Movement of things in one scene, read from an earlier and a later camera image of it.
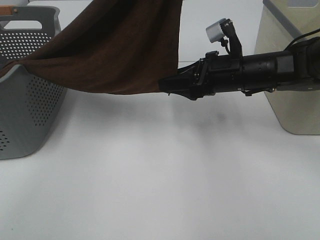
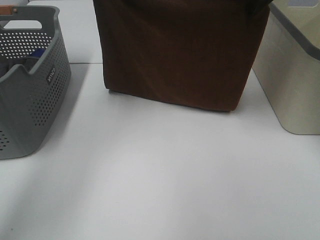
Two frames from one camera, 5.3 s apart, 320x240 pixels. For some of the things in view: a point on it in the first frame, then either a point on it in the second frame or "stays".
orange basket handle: x=6 y=10 stays
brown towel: x=109 y=46 to x=197 y=53
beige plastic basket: x=282 y=22 stays
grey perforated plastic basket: x=31 y=102 stays
